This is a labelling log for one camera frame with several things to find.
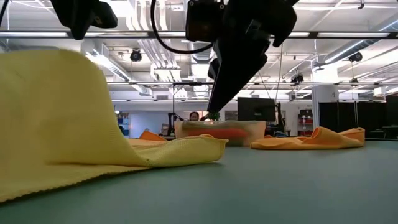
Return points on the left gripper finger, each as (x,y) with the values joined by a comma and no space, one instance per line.
(77,29)

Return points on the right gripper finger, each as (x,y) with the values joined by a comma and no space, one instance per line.
(213,69)
(239,68)

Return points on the orange towel with white label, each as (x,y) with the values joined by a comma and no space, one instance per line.
(150,136)

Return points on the yellow microfiber towel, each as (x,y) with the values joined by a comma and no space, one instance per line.
(62,124)

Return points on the orange microfiber towel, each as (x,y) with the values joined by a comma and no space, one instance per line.
(311,141)

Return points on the black background robot arm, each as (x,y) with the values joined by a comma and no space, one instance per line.
(171,123)

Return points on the black overhead light beam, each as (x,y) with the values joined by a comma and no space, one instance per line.
(37,34)

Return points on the small background plant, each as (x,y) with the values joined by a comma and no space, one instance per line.
(214,116)

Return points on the person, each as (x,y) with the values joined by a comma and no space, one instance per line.
(194,116)

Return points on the translucent plastic bin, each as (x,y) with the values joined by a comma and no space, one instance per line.
(258,133)

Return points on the red and white shelf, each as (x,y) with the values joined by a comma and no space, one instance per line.
(305,121)

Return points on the blue storage shelf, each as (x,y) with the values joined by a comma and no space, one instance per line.
(125,124)

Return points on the black partition panels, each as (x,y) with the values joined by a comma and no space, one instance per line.
(342,115)

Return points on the teal table mat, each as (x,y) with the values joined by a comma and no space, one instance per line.
(248,186)

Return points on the black background rig frame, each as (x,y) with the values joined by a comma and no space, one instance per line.
(173,102)

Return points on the small black ceiling camera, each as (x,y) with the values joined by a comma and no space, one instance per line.
(297,78)

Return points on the black hanging camera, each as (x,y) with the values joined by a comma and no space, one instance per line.
(355,57)
(136,56)

